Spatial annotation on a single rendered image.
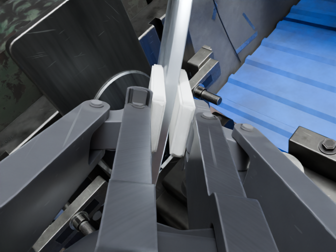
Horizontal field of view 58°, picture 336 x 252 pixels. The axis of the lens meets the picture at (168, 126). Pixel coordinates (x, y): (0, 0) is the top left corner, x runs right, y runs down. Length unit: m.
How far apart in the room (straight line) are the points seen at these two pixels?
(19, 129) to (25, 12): 0.18
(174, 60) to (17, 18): 0.40
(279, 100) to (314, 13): 0.87
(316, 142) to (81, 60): 0.28
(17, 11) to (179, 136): 0.46
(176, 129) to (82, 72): 0.24
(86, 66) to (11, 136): 0.18
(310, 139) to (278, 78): 1.81
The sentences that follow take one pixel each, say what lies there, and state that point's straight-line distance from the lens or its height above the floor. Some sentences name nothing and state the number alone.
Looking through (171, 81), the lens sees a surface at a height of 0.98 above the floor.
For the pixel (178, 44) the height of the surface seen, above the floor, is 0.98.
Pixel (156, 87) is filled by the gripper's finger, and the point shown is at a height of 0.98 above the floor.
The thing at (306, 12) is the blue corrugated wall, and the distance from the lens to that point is 2.68.
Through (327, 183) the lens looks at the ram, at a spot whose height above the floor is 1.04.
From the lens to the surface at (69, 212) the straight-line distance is 0.54.
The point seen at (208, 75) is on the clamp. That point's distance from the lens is 0.62.
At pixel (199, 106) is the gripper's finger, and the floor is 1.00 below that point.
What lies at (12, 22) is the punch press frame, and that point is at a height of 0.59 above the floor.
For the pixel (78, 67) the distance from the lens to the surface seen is 0.38.
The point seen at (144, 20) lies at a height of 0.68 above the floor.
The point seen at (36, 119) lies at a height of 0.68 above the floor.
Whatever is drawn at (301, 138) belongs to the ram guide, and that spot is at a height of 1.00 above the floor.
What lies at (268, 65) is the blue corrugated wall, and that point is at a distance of 2.23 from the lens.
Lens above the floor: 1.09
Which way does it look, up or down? 35 degrees down
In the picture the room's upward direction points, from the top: 120 degrees clockwise
